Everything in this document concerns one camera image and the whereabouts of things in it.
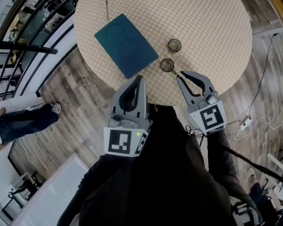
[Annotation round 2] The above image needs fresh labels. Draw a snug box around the black metal railing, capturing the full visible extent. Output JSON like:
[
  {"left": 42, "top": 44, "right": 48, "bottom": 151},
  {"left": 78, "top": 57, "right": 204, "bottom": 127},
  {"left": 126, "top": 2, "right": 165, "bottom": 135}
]
[{"left": 0, "top": 0, "right": 85, "bottom": 103}]

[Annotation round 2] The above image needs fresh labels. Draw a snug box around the dark glass cup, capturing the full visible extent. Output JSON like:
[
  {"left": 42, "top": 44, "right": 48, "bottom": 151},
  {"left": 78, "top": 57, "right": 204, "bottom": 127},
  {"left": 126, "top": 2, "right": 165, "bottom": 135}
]
[
  {"left": 160, "top": 58, "right": 178, "bottom": 76},
  {"left": 167, "top": 38, "right": 183, "bottom": 54}
]

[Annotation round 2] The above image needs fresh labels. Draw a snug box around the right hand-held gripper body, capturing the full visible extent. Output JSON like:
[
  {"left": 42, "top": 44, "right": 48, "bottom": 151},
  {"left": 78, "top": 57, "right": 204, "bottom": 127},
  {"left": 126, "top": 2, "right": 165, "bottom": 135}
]
[{"left": 187, "top": 93, "right": 227, "bottom": 137}]

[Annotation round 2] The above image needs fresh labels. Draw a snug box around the black power cable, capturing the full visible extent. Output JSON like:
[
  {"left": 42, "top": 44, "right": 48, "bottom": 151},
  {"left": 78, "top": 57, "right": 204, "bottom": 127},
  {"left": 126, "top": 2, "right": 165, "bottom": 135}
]
[{"left": 246, "top": 33, "right": 280, "bottom": 120}]

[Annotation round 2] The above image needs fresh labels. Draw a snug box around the white ribbed table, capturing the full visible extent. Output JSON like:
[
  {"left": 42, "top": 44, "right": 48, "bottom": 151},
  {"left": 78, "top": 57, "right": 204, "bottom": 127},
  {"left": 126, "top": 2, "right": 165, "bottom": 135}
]
[{"left": 11, "top": 152, "right": 90, "bottom": 226}]

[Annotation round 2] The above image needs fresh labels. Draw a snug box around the person's dark jacket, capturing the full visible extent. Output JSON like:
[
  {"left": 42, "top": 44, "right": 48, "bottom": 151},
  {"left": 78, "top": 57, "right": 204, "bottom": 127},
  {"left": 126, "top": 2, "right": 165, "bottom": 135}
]
[{"left": 56, "top": 104, "right": 262, "bottom": 226}]

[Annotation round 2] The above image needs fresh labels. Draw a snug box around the round table with beige cloth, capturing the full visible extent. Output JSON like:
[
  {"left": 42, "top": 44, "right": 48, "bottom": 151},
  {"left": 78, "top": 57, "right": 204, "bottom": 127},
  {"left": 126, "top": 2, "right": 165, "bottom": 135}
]
[{"left": 73, "top": 0, "right": 253, "bottom": 107}]

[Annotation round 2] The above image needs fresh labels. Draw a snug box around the white flower sprig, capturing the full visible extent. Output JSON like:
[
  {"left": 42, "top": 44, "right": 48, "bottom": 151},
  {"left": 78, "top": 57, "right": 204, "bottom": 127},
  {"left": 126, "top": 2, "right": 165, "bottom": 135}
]
[{"left": 91, "top": 0, "right": 118, "bottom": 21}]

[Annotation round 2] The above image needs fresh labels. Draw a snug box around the white power strip with cable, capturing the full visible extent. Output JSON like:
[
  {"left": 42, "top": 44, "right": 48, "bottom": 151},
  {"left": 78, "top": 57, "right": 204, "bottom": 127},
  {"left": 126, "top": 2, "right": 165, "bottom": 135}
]
[{"left": 234, "top": 105, "right": 283, "bottom": 141}]

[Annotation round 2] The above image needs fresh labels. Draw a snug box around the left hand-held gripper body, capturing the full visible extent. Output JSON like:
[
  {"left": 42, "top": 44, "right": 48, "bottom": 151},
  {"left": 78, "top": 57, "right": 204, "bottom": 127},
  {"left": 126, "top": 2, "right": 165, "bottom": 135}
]
[{"left": 103, "top": 113, "right": 154, "bottom": 158}]

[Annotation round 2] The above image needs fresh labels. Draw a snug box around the dark teal tray box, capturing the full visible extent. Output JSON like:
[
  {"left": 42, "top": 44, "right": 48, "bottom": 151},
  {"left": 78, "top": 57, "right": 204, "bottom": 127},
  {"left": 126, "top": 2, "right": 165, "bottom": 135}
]
[{"left": 93, "top": 13, "right": 159, "bottom": 80}]

